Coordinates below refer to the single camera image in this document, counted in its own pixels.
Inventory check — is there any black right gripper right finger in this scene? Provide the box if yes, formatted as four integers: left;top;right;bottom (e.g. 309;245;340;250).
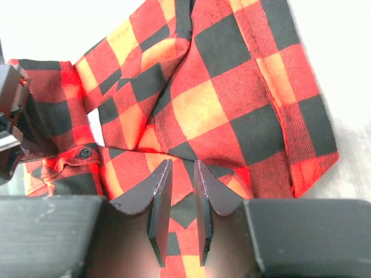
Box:
194;161;370;277

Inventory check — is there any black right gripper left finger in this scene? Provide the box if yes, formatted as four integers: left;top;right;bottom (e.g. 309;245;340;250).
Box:
1;160;172;277

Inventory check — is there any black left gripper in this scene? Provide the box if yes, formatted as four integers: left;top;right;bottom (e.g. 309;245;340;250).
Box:
0;37;59;186

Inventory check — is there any red black plaid shirt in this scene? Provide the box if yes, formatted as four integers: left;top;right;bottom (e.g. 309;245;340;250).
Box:
10;1;339;277

